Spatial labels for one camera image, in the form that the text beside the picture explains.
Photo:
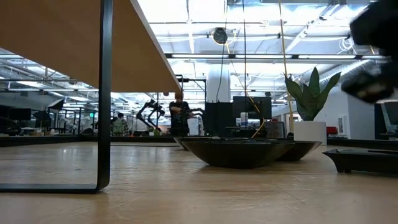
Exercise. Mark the black square mini plate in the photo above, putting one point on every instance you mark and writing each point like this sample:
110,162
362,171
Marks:
363,161
363,87

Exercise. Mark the black background robot arm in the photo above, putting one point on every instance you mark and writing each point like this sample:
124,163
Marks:
154,105

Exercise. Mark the black leaf-shaped mini plate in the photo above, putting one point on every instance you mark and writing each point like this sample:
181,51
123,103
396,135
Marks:
236,155
306,151

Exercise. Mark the black wavy-rim mini plate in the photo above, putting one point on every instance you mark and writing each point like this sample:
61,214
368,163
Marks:
189,143

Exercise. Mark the green snake plant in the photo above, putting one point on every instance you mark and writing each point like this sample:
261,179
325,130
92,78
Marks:
311,99

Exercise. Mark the red box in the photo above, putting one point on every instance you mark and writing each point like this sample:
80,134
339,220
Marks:
332,130

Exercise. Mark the white round plant pot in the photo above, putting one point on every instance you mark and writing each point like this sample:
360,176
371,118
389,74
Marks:
311,132

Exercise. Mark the grey bin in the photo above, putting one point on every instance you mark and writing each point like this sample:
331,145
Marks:
275,130

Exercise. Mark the black background monitor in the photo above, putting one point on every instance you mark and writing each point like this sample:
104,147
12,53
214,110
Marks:
252,107
18,114

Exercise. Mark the long ceiling light bar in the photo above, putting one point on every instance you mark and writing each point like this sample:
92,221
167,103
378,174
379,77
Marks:
202,56

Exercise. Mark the black cabinet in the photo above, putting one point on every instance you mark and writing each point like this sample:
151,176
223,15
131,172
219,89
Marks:
217,119

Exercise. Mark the person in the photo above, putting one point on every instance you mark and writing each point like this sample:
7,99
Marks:
120,126
178,115

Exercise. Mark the wooden shelf black metal legs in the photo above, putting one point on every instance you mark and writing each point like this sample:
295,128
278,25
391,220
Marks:
62,40

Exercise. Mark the black metal rack frame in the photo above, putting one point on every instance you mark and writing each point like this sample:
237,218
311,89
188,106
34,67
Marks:
183,80

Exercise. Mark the black aluminium table frame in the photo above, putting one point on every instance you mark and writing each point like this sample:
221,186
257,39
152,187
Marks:
46,140

